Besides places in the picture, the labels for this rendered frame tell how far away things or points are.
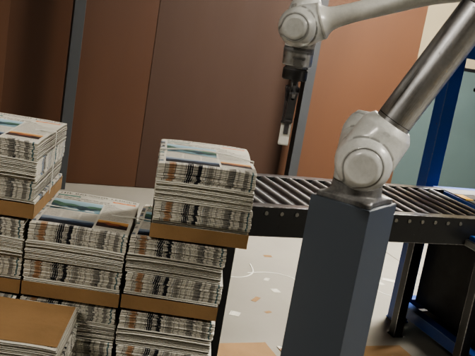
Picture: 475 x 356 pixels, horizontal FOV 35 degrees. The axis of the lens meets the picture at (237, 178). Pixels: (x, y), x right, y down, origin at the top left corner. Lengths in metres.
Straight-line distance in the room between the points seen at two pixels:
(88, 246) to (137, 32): 3.75
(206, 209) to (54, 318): 0.52
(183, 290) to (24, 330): 0.47
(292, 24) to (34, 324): 1.06
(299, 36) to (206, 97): 4.04
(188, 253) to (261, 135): 4.14
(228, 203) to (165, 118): 3.86
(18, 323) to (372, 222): 1.04
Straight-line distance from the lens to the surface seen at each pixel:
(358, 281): 2.32
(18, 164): 2.20
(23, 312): 2.21
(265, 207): 2.87
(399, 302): 4.01
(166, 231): 2.18
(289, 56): 2.25
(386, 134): 2.05
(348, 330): 2.38
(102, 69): 5.82
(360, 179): 2.03
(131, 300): 2.26
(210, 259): 2.21
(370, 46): 6.61
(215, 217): 2.17
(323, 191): 2.31
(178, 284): 2.24
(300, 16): 2.04
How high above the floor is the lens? 1.51
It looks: 13 degrees down
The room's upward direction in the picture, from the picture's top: 10 degrees clockwise
